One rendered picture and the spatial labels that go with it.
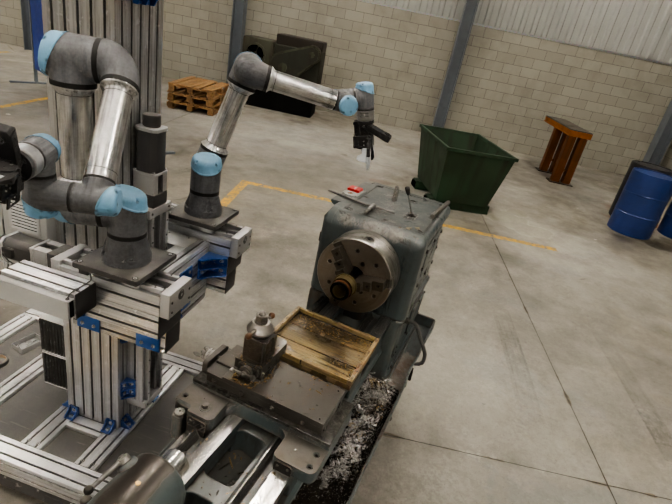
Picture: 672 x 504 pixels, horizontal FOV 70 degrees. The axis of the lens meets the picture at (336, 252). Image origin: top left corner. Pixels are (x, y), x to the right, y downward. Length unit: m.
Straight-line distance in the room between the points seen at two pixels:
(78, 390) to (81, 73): 1.39
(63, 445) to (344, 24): 10.41
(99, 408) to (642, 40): 12.03
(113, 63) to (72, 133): 0.23
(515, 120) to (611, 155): 2.36
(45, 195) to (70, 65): 0.36
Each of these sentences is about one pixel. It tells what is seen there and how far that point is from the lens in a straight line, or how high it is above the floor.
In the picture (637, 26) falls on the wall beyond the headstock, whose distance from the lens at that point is 12.66.
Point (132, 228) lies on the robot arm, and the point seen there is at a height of 1.29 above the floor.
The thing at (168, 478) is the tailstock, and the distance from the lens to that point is 1.06.
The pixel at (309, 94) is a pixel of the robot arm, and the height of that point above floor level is 1.70.
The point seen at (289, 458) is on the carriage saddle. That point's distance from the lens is 1.41.
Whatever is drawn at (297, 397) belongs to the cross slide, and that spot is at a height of 0.97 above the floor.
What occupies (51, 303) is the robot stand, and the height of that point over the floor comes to 1.05.
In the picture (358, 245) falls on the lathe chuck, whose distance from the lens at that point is 1.85.
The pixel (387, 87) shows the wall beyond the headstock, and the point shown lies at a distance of 11.68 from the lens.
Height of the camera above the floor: 1.97
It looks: 25 degrees down
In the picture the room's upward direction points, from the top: 12 degrees clockwise
